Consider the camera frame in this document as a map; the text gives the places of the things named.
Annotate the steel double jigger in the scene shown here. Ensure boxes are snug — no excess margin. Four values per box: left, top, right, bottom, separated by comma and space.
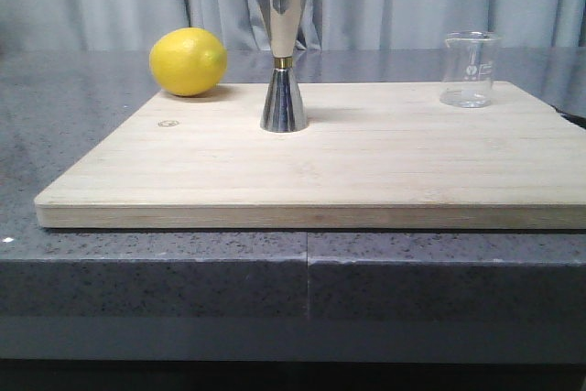
256, 0, 308, 133

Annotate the clear glass beaker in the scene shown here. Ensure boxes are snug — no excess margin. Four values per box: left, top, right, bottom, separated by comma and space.
439, 31, 501, 108

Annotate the light wooden cutting board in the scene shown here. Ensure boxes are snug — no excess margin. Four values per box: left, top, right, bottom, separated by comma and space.
35, 81, 585, 229

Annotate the yellow lemon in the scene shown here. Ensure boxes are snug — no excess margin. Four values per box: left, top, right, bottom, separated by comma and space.
149, 27, 228, 96

